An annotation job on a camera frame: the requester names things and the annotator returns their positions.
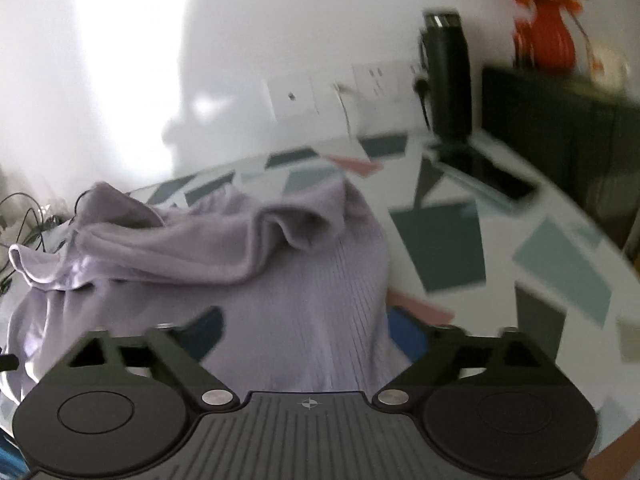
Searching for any lavender fleece pajama top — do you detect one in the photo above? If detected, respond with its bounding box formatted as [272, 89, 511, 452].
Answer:
[0, 177, 416, 406]

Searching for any black box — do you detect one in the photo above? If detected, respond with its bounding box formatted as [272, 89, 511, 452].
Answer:
[482, 65, 640, 241]

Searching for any black thermos bottle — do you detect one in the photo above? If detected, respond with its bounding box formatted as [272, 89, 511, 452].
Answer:
[420, 10, 473, 138]

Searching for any white wall outlet panel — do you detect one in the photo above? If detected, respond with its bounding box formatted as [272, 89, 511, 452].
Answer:
[265, 60, 426, 121]

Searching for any black cable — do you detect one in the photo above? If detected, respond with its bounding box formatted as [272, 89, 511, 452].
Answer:
[0, 190, 96, 291]

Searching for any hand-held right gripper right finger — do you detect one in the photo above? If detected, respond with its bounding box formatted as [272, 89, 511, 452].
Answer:
[372, 307, 556, 411]

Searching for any black plug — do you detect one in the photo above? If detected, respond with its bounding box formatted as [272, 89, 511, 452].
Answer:
[412, 77, 433, 128]

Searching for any black smartphone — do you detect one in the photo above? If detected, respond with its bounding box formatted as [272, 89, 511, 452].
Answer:
[430, 142, 541, 211]

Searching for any floral mug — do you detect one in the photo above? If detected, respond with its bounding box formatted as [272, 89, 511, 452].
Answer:
[592, 47, 632, 81]

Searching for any white charging cable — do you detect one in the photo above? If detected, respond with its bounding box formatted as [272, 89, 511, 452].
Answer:
[334, 81, 357, 137]

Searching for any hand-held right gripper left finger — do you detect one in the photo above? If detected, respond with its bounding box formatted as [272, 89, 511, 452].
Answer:
[65, 306, 240, 413]

